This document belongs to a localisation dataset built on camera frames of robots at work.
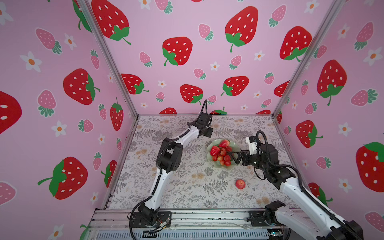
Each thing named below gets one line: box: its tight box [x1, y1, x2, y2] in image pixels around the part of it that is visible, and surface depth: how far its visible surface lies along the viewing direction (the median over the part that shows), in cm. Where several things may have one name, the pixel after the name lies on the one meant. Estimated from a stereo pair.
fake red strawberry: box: [210, 145, 221, 156], surface depth 95 cm
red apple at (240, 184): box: [235, 179, 246, 190], surface depth 84 cm
